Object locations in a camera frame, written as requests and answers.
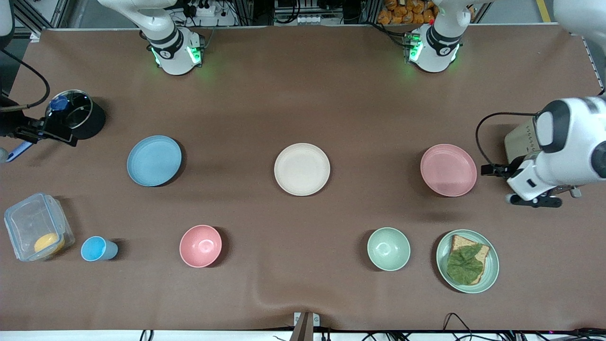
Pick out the brown bread slice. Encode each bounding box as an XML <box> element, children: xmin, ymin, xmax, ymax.
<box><xmin>447</xmin><ymin>234</ymin><xmax>490</xmax><ymax>285</ymax></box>

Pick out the metal mount bracket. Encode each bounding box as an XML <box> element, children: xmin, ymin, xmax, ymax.
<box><xmin>290</xmin><ymin>311</ymin><xmax>321</xmax><ymax>341</ymax></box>

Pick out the glass lid with blue knob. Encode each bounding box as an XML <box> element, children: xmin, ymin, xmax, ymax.
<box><xmin>45</xmin><ymin>90</ymin><xmax>93</xmax><ymax>130</ymax></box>

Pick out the clear plastic food container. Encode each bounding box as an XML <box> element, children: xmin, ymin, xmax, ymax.
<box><xmin>4</xmin><ymin>192</ymin><xmax>75</xmax><ymax>262</ymax></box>

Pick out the aluminium frame strut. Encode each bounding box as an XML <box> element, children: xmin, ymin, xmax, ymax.
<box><xmin>13</xmin><ymin>0</ymin><xmax>88</xmax><ymax>30</ymax></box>

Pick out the yellow round fruit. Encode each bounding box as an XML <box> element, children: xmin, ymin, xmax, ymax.
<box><xmin>34</xmin><ymin>232</ymin><xmax>65</xmax><ymax>254</ymax></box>

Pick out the brown table cloth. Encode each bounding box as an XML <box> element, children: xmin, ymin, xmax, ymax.
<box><xmin>0</xmin><ymin>25</ymin><xmax>606</xmax><ymax>332</ymax></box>

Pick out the black saucepan with blue handle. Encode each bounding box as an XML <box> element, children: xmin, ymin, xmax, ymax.
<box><xmin>6</xmin><ymin>95</ymin><xmax>107</xmax><ymax>163</ymax></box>

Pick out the mint green bowl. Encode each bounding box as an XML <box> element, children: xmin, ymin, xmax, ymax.
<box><xmin>367</xmin><ymin>227</ymin><xmax>411</xmax><ymax>272</ymax></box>

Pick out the beige plate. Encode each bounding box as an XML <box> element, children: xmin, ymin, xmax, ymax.
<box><xmin>274</xmin><ymin>143</ymin><xmax>331</xmax><ymax>197</ymax></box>

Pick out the pink bowl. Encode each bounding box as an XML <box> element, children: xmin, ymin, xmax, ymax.
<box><xmin>179</xmin><ymin>224</ymin><xmax>223</xmax><ymax>269</ymax></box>

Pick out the mint green plate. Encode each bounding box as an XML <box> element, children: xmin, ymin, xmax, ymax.
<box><xmin>436</xmin><ymin>229</ymin><xmax>500</xmax><ymax>294</ymax></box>

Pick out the beige and chrome toaster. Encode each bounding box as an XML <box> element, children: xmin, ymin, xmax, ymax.
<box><xmin>504</xmin><ymin>118</ymin><xmax>583</xmax><ymax>198</ymax></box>

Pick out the blue plate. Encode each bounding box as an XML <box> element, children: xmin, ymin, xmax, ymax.
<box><xmin>126</xmin><ymin>135</ymin><xmax>183</xmax><ymax>187</ymax></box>

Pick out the green lettuce leaf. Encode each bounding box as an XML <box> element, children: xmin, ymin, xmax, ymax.
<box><xmin>446</xmin><ymin>244</ymin><xmax>484</xmax><ymax>286</ymax></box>

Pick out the blue cup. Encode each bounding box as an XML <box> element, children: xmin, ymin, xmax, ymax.
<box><xmin>80</xmin><ymin>236</ymin><xmax>119</xmax><ymax>262</ymax></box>

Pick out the pink plate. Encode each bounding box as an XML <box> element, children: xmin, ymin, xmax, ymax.
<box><xmin>420</xmin><ymin>144</ymin><xmax>478</xmax><ymax>197</ymax></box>

